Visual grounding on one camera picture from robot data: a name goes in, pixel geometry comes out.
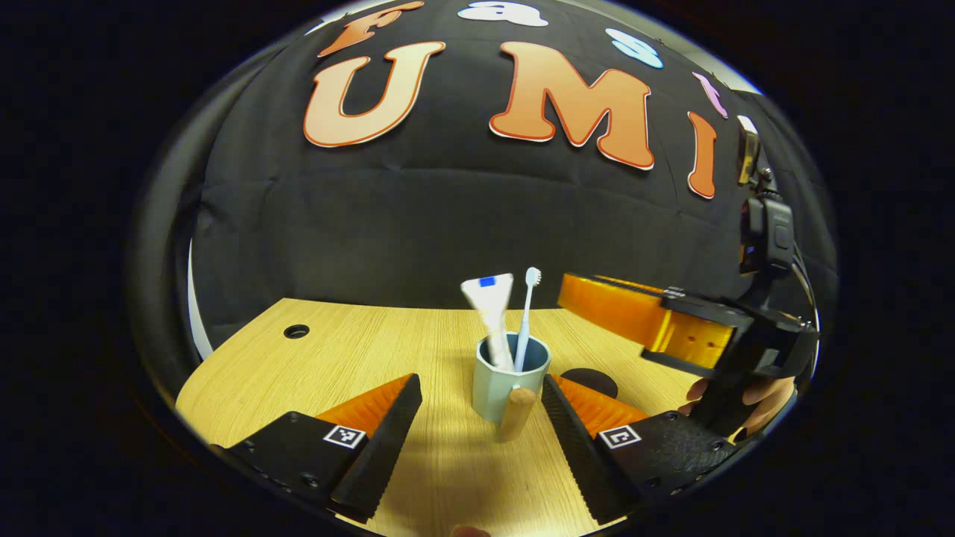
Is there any white toothbrush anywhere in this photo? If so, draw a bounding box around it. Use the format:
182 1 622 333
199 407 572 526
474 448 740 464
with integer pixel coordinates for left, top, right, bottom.
513 267 542 372

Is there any black cable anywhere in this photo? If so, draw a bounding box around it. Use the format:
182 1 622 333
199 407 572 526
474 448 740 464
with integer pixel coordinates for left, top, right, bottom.
789 242 821 333

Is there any wooden desktop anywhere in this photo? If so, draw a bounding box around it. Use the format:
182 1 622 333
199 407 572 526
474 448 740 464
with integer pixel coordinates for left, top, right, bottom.
175 298 717 537

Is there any pale blue cup wooden handle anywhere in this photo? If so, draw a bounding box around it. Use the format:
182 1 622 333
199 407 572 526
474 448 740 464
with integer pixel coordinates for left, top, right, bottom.
472 332 553 443

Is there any black backdrop cloth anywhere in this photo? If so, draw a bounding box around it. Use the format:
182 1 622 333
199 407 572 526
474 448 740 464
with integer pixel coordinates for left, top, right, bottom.
138 0 836 359

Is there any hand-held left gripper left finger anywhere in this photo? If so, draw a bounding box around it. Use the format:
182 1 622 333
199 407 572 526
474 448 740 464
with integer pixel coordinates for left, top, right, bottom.
213 373 423 523

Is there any white toothpaste tube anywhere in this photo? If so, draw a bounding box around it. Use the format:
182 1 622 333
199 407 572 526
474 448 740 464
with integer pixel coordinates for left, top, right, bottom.
460 273 516 371

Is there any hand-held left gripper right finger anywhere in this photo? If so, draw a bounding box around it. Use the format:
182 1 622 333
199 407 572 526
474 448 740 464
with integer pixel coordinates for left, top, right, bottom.
541 373 747 525

